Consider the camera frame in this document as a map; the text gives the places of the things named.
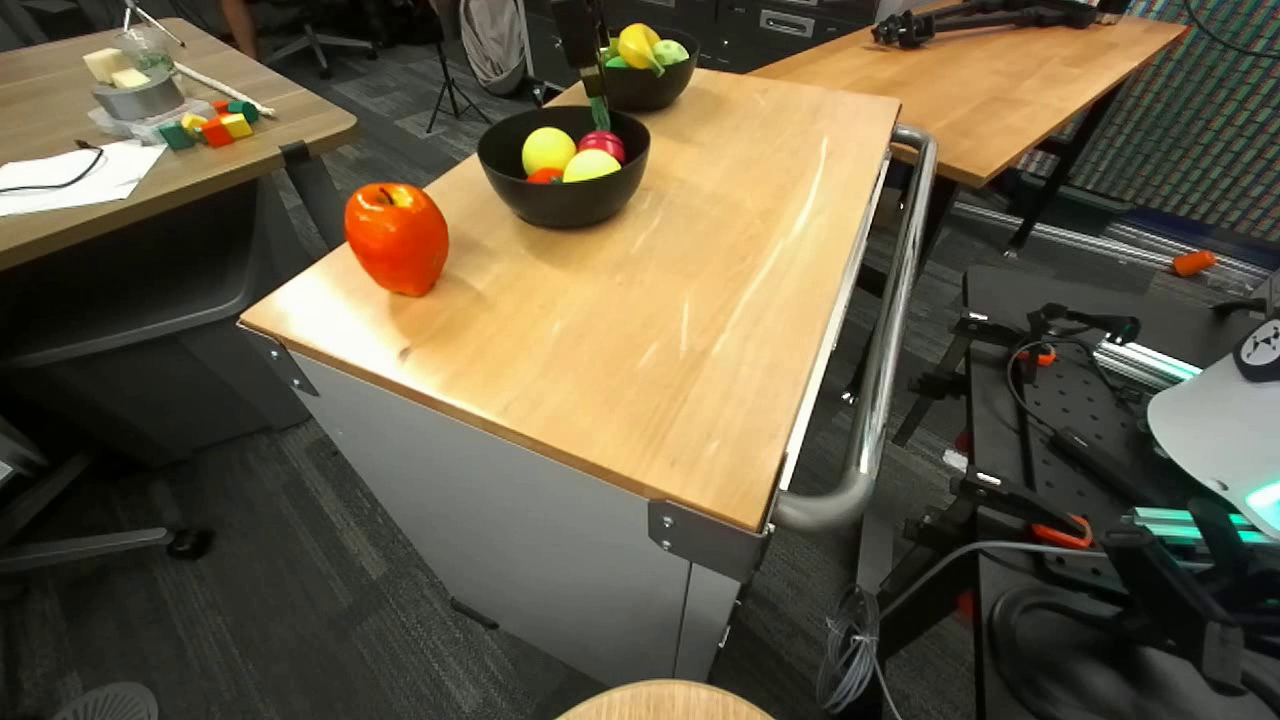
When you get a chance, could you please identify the striped acoustic panel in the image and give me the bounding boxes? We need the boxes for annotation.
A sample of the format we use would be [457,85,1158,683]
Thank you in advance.
[1067,0,1280,253]

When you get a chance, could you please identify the gray cable bundle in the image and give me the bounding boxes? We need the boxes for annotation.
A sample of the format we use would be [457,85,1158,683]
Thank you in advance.
[812,534,1111,720]

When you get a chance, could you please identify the black folded tripod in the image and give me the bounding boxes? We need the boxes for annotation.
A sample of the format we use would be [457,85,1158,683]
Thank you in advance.
[866,0,1103,51]

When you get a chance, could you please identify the black plastic bowl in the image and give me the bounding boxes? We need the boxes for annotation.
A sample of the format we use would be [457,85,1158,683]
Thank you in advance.
[577,25,700,115]
[474,103,656,230]

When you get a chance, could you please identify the light wooden office desk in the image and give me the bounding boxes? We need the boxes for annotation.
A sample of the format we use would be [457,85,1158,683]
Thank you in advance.
[0,10,359,468]

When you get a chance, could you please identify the yellow lemon toy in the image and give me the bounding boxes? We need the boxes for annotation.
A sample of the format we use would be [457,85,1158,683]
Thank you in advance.
[560,144,627,187]
[520,122,579,179]

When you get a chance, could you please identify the round wooden stool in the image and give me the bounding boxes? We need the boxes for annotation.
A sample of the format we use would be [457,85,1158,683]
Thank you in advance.
[555,676,780,720]

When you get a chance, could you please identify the aluminium extrusion bar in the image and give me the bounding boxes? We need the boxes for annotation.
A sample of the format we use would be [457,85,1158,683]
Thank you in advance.
[1086,333,1207,392]

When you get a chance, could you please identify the red radish toy green leaves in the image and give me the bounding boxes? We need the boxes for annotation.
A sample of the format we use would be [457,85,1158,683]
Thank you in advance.
[579,92,631,162]

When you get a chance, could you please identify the dark office chair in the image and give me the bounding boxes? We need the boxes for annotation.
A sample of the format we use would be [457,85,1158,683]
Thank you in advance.
[250,0,384,80]

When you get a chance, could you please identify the metal cart handle bar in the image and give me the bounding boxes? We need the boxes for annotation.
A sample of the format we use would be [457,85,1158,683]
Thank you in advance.
[767,122,939,541]

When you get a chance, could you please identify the clear plastic container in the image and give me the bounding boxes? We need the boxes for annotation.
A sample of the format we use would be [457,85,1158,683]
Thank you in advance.
[80,19,182,129]

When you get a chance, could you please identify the orange-handled clamp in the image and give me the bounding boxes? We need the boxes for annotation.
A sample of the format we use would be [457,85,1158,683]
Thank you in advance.
[1021,508,1100,557]

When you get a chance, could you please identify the orange-brown wooden desk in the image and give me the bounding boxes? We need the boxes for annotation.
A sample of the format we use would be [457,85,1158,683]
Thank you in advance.
[750,9,1191,257]

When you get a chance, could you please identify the gray office chair base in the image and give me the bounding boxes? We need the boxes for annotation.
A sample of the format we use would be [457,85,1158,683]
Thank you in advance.
[0,413,218,579]

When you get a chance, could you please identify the white thin stick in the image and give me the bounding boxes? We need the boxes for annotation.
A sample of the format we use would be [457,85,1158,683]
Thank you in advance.
[166,56,280,120]

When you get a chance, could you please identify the black standing tripod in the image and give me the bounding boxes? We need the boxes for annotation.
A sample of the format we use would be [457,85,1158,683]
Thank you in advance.
[419,0,498,136]

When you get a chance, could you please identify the orange bell pepper toy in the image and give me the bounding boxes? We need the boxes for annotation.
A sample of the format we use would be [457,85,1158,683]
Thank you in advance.
[340,179,453,300]

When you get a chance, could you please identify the white paper sheet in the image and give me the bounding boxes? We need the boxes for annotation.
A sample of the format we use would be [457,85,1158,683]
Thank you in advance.
[0,136,173,221]

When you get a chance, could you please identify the yellow banana toy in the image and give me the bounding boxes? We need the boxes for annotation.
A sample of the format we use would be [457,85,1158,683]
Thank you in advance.
[616,19,666,75]

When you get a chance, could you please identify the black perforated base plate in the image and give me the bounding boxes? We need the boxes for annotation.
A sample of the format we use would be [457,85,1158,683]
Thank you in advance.
[959,257,1280,720]

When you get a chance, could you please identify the gray metal floor rail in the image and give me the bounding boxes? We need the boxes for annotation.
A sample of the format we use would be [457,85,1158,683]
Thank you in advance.
[947,196,1270,291]

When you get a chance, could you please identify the white cart wooden top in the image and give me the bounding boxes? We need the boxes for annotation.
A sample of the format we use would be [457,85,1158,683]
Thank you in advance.
[237,63,939,686]

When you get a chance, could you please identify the small orange clamp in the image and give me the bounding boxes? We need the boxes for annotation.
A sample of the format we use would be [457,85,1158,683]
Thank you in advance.
[1167,242,1222,282]

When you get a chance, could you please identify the colourful toy blocks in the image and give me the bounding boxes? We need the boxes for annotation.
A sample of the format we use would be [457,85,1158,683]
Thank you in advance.
[154,92,265,151]

